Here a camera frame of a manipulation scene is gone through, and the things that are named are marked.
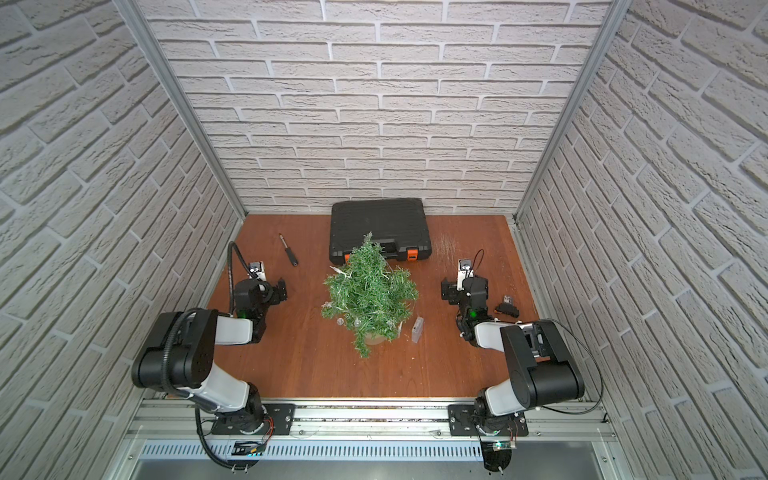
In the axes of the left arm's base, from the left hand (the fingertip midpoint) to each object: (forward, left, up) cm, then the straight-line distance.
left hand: (268, 274), depth 94 cm
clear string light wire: (-23, -34, +26) cm, 49 cm away
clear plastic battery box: (-19, -47, +1) cm, 51 cm away
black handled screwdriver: (+15, -2, -6) cm, 16 cm away
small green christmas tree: (-22, -35, +25) cm, 48 cm away
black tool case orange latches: (+21, -43, +2) cm, 47 cm away
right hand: (-2, -64, +2) cm, 64 cm away
